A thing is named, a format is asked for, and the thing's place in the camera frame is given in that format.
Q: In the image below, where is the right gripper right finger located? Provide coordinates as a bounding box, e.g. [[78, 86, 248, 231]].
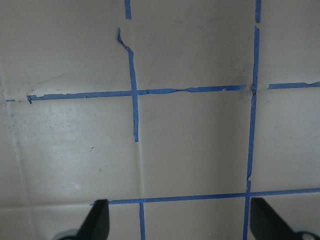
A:
[[249, 197, 296, 240]]

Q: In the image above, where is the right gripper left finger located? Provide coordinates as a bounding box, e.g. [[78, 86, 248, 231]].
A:
[[76, 199, 110, 240]]

